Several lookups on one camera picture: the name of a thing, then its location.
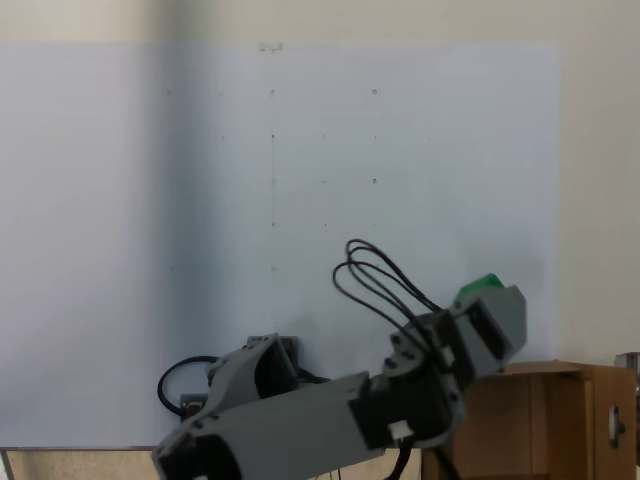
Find green dice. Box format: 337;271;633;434
455;273;503;303

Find brown cardboard box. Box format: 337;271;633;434
422;359;637;480

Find circuit board with red light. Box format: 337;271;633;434
179;393;209;417

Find thin black gripper wires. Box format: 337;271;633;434
332;239;452;342

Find thick black cable loop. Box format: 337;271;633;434
157;355;219;416

